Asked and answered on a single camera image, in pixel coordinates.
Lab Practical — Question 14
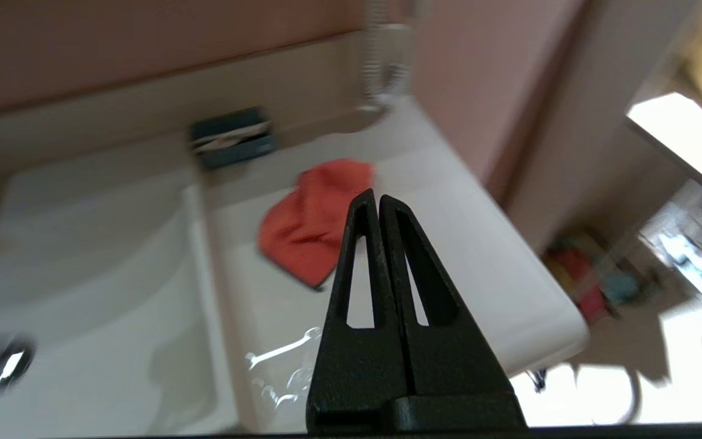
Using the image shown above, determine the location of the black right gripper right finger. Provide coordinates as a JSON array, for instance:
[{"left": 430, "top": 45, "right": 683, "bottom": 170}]
[{"left": 378, "top": 195, "right": 525, "bottom": 427}]

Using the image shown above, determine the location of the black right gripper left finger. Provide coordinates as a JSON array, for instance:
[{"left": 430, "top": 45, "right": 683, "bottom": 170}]
[{"left": 305, "top": 189, "right": 416, "bottom": 430}]

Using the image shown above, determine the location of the orange fluffy cloth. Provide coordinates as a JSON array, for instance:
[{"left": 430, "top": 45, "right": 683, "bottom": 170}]
[{"left": 257, "top": 159, "right": 376, "bottom": 290}]

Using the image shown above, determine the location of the white sink basin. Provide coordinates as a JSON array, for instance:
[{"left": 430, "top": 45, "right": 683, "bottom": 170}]
[{"left": 0, "top": 98, "right": 589, "bottom": 435}]

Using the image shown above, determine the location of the basket of colourful items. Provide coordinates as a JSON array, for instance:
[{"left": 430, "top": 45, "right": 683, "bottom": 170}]
[{"left": 543, "top": 229, "right": 662, "bottom": 324}]

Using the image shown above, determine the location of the dark soap tray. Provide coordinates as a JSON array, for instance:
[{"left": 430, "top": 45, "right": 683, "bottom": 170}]
[{"left": 190, "top": 109, "right": 275, "bottom": 170}]

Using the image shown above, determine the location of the white shelf board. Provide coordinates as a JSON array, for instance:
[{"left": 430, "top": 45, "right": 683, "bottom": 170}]
[{"left": 625, "top": 91, "right": 702, "bottom": 205}]

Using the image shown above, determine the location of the chrome drain plug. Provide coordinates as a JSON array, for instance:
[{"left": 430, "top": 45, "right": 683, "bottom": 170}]
[{"left": 0, "top": 334, "right": 36, "bottom": 394}]

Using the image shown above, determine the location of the grey corrugated hose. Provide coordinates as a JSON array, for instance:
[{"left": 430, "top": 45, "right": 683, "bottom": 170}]
[{"left": 360, "top": 0, "right": 413, "bottom": 113}]

